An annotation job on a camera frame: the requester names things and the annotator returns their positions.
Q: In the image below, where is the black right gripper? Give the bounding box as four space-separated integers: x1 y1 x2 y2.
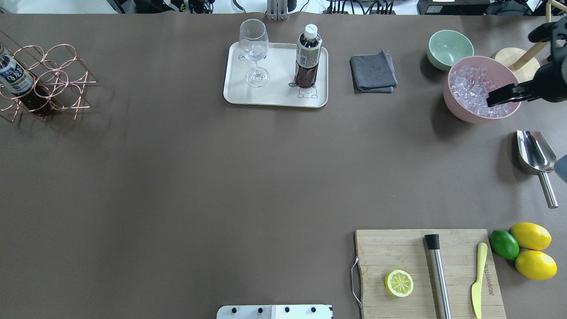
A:
486 18 567 107

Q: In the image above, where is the tea bottle white cap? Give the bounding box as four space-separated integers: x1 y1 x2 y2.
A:
0 44 54 117
294 24 323 89

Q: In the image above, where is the copper wire bottle basket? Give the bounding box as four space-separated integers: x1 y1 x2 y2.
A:
1 31 98 121

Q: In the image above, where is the round wooden stand base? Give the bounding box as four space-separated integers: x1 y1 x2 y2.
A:
486 0 558 82

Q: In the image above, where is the pink bowl with ice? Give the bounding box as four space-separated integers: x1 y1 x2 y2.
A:
443 56 520 123

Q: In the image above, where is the steel ice scoop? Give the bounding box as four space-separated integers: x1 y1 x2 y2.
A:
517 130 558 209

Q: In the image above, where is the green bowl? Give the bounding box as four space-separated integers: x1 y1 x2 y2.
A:
427 30 474 71

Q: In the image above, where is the yellow lemon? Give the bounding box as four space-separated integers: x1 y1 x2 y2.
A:
509 222 551 251
515 250 557 280

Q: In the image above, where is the grey folded cloth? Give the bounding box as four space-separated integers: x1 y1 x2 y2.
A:
349 49 398 93

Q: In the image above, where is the green lime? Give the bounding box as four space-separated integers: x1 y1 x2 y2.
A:
489 230 519 261

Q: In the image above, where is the yellow plastic knife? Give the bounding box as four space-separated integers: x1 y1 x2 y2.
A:
470 242 488 319

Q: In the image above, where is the bamboo cutting board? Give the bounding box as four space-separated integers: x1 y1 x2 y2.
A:
355 230 489 319

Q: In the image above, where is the half lemon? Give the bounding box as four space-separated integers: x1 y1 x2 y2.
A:
384 270 414 297

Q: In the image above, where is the steel muddler black tip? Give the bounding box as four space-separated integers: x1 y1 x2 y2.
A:
424 233 452 319

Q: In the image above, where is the cream rabbit tray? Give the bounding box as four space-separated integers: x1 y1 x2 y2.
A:
223 42 329 108

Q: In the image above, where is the clear wine glass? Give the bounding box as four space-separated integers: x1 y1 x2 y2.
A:
239 19 269 87

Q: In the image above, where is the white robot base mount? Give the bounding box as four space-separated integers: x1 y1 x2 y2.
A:
216 303 334 319

